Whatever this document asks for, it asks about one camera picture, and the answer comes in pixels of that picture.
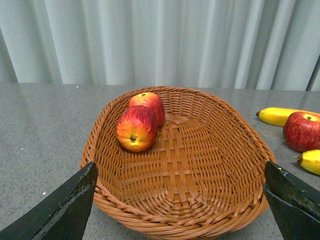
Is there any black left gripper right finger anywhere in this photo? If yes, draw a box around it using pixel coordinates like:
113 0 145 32
263 161 320 240

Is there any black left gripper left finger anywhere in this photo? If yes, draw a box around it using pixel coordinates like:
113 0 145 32
0 162 98 240

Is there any dark red apple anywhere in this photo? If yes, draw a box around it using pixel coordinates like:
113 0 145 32
282 111 320 152

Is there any yellow banana near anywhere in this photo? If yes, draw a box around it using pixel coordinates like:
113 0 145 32
297 149 320 175

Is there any yellow banana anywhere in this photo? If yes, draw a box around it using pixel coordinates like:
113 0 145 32
297 149 320 175
256 107 316 127

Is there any yellow banana far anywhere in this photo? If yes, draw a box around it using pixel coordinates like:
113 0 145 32
256 107 316 127

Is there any brown wicker basket left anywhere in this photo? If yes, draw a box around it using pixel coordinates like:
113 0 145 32
80 86 275 240

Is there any red apple near front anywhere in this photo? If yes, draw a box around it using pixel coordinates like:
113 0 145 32
116 105 158 153

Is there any red apple behind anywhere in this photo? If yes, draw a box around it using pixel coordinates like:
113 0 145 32
128 92 165 127

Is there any white pleated curtain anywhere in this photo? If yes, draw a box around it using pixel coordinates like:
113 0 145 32
0 0 320 91

